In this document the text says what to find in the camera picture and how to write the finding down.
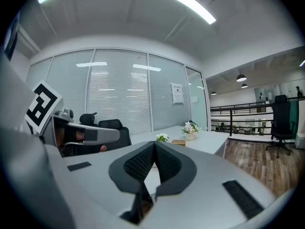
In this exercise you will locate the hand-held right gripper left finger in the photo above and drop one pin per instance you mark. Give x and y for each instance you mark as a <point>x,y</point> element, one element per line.
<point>133,168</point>

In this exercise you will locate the white paper notice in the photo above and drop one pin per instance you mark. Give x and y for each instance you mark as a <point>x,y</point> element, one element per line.
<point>177,93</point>

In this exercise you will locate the black mesh office chair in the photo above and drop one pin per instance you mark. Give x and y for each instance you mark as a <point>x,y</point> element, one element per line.
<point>282,123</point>
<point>88,118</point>
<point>114,132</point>

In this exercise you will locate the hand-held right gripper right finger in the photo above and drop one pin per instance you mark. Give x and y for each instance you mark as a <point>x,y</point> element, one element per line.
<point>176,168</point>

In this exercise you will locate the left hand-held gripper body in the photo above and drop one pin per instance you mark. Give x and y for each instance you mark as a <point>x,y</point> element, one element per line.
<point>43,106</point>

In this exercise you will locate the grey plastic bin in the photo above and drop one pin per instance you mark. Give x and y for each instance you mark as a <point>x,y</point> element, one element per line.
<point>300,140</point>

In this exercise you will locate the pink flower arrangement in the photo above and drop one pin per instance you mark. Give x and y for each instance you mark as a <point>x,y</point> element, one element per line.
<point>190,130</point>

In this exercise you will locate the black metal railing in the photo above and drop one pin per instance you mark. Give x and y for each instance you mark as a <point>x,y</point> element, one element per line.
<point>230,121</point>

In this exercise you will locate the dark wall screen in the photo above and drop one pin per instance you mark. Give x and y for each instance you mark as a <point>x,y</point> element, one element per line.
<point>10,39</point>

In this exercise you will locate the person's left hand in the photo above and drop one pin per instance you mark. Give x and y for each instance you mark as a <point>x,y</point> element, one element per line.
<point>103,148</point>

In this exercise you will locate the small white flower pot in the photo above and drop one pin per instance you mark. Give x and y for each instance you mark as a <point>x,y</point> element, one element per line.
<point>162,137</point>

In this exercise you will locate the wicker tissue box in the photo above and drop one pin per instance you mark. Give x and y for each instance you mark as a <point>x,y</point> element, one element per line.
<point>178,142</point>

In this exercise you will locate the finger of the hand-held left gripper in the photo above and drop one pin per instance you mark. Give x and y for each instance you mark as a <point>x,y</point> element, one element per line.
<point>83,149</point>
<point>95,133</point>

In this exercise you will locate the green panel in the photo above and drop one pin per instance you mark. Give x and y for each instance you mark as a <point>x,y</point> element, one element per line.
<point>295,113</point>

